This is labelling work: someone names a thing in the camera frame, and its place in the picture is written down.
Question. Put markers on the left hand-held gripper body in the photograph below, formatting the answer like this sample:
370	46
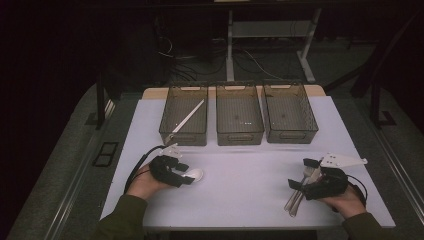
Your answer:
163	170

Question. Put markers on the black slanted stand leg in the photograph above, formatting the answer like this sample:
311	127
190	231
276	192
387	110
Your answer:
383	56

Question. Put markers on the white spoon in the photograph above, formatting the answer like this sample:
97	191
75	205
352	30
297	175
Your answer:
196	174

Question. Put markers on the person's right hand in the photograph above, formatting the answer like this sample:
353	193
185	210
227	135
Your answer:
348	203

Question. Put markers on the white metal stand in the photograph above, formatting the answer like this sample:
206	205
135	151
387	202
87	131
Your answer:
230	50

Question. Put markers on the white table mat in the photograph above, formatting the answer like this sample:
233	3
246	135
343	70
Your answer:
240	196

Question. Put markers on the person's left hand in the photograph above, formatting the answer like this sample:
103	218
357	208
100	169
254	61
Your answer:
145	185

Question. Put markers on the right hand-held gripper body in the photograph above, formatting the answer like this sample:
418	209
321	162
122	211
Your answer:
328	186

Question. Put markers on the metal floor rail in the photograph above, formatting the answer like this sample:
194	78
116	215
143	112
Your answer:
393	160
78	173

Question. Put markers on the brown transparent plastic basket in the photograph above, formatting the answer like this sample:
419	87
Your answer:
289	113
190	133
239	115

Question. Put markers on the black upright stand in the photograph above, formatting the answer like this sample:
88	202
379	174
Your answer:
376	106
100	106

